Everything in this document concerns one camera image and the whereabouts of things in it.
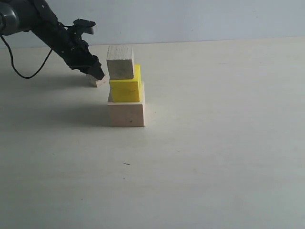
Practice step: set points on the large pale wooden cube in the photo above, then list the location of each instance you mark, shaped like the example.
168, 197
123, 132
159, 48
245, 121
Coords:
127, 114

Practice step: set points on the yellow cube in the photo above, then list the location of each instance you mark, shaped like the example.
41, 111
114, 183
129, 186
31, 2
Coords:
129, 90

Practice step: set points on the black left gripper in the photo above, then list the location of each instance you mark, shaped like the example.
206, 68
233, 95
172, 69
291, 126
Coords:
70, 46

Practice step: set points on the small wooden cube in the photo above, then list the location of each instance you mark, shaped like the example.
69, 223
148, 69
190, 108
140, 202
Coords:
96, 83

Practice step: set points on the medium wooden cube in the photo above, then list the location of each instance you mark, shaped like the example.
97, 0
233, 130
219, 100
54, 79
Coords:
120, 62

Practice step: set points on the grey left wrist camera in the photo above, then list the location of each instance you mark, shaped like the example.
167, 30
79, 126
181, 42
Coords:
84, 26

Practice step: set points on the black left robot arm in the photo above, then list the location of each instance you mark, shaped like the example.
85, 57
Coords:
27, 15

